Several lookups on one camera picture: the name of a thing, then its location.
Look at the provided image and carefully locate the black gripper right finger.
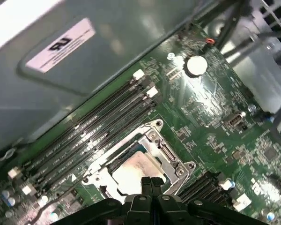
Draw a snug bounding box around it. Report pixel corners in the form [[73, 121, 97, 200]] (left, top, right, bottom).
[[152, 177, 280, 225]]

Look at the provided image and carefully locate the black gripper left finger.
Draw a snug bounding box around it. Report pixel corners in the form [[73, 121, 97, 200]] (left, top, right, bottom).
[[49, 177, 153, 225]]

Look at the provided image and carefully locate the silver CPU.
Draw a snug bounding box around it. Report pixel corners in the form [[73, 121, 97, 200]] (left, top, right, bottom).
[[110, 150, 169, 197]]

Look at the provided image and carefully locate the thin wire locking lever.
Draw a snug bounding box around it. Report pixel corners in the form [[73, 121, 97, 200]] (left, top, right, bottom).
[[37, 181, 92, 220]]

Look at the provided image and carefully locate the metal CPU socket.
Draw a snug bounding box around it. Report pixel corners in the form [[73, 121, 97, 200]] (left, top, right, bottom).
[[81, 118, 197, 200]]

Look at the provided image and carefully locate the green motherboard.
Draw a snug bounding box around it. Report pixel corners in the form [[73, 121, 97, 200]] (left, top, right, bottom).
[[0, 20, 281, 225]]

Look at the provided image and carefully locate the metal USB port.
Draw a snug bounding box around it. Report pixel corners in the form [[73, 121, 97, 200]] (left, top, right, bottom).
[[224, 114, 244, 128]]

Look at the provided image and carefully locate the black square chip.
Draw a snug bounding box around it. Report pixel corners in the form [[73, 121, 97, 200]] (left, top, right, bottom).
[[263, 146, 278, 160]]

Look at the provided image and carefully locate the round coin battery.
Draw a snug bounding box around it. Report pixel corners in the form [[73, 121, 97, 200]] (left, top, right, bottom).
[[186, 55, 208, 77]]

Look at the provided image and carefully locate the grey metal disk bay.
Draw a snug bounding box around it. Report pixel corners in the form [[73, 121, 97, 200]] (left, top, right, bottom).
[[245, 0, 281, 113]]

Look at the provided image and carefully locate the white case sticker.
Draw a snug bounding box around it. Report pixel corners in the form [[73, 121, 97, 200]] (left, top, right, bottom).
[[25, 17, 96, 73]]

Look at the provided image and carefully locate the thick black cable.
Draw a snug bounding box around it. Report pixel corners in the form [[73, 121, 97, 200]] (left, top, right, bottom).
[[268, 110, 281, 148]]

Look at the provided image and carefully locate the thin black wire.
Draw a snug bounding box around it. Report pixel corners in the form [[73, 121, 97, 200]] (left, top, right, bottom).
[[223, 29, 281, 59]]

